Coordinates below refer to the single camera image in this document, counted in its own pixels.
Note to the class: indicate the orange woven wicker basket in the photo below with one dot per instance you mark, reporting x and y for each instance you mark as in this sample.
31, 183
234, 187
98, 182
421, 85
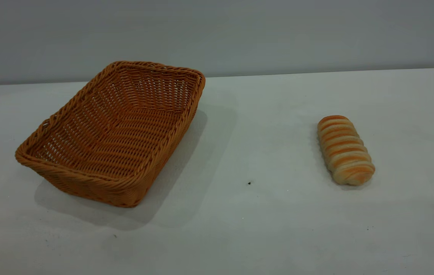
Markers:
125, 130

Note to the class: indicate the striped bread roll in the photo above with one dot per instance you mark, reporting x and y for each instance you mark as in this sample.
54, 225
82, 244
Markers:
344, 151

